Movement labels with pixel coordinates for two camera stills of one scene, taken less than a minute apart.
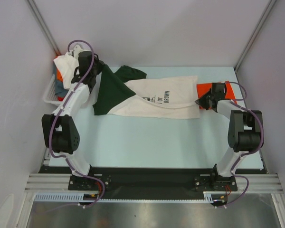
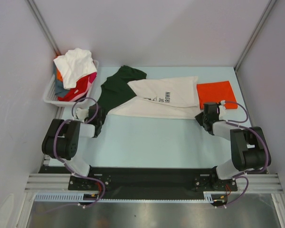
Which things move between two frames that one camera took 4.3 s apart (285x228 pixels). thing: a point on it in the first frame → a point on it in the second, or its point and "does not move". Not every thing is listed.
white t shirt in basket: x=67 y=64 does not move
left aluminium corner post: x=44 y=27 does not move
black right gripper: x=206 y=99 → x=204 y=120
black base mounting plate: x=149 y=183 does not move
